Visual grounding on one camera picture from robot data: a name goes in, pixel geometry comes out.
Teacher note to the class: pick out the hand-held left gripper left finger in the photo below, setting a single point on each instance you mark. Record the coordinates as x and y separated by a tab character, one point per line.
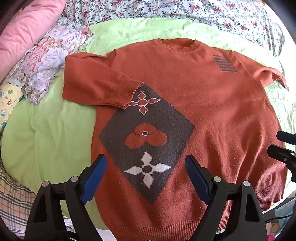
96	178

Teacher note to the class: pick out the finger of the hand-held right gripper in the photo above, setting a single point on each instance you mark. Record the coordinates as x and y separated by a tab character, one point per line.
282	154
288	136

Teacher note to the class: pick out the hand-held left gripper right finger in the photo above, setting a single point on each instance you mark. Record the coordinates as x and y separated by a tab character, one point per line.
196	178

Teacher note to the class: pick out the orange knit sweater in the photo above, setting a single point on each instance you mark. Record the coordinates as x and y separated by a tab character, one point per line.
208	104

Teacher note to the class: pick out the light blue cloth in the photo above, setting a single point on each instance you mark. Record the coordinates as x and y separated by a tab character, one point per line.
283	208

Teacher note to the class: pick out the light green blanket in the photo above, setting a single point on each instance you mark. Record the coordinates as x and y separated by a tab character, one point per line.
57	139

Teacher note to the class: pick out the plaid cloth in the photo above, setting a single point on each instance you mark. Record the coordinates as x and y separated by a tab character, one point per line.
11	197

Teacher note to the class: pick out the yellow cartoon print cloth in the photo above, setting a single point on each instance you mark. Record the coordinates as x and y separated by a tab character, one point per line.
8	99

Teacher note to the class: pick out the purple floral ruffled pillow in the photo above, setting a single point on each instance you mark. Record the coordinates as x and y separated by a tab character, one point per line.
46	58

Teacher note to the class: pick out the pink quilt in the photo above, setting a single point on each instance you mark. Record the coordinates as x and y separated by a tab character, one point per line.
23	30

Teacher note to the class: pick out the white floral bedsheet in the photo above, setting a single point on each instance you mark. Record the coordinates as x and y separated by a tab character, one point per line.
161	9

